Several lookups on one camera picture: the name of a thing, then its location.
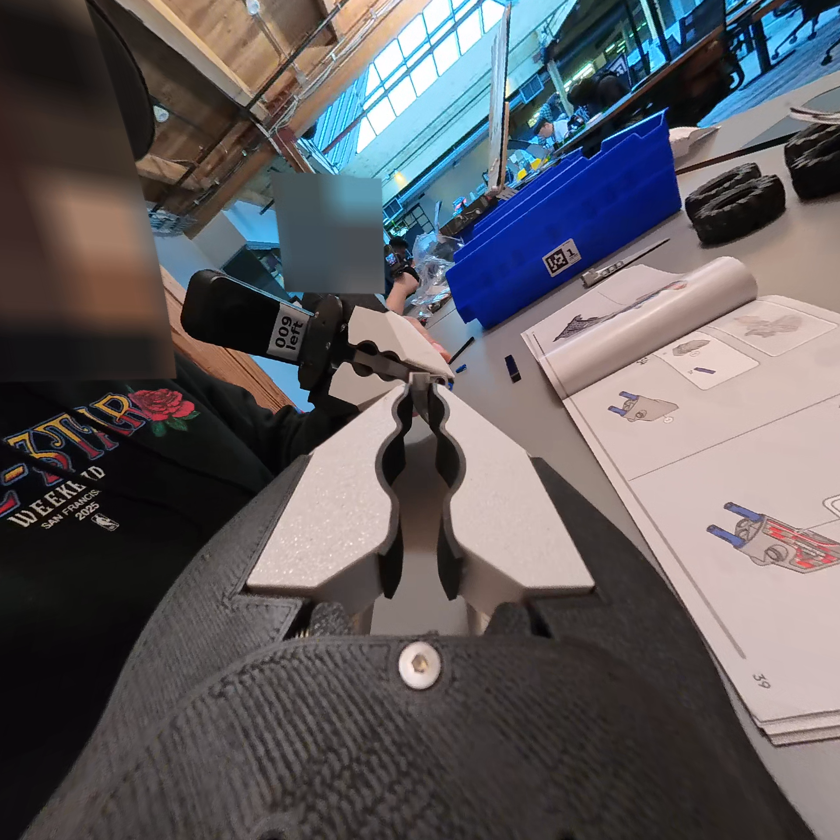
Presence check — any thin dark rod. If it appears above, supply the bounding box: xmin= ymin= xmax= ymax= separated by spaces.
xmin=675 ymin=139 xmax=791 ymax=175

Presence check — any white paper bag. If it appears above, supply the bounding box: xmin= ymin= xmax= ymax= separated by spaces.
xmin=668 ymin=126 xmax=721 ymax=158

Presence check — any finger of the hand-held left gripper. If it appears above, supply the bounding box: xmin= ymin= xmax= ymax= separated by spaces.
xmin=327 ymin=369 xmax=399 ymax=414
xmin=346 ymin=308 xmax=456 ymax=384

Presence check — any open instruction booklet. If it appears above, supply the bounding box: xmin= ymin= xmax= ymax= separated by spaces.
xmin=521 ymin=256 xmax=840 ymax=748

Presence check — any long wooden table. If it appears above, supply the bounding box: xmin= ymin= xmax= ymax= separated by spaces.
xmin=564 ymin=26 xmax=746 ymax=148

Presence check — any blue plastic bin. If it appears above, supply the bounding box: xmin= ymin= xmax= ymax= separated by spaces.
xmin=445 ymin=108 xmax=683 ymax=329

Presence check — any black rubber toy tire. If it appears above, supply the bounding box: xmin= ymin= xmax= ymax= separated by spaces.
xmin=784 ymin=121 xmax=840 ymax=165
xmin=692 ymin=176 xmax=786 ymax=245
xmin=684 ymin=163 xmax=762 ymax=210
xmin=789 ymin=141 xmax=840 ymax=200

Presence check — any thin metal hand tool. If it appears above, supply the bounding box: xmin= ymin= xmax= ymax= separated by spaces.
xmin=581 ymin=238 xmax=672 ymax=287

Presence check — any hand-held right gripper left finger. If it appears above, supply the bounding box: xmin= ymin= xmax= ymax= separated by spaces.
xmin=245 ymin=384 xmax=416 ymax=602

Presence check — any clear plastic bag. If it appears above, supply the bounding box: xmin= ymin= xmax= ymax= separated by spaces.
xmin=408 ymin=231 xmax=457 ymax=309

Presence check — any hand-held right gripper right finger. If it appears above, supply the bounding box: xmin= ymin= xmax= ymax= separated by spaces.
xmin=427 ymin=384 xmax=598 ymax=602

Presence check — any person's left forearm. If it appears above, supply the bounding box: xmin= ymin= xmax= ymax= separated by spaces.
xmin=217 ymin=374 xmax=362 ymax=473

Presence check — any black office chair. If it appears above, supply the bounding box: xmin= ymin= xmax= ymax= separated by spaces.
xmin=676 ymin=0 xmax=746 ymax=86

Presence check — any upright wooden board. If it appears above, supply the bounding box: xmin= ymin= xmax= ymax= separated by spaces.
xmin=487 ymin=3 xmax=514 ymax=193

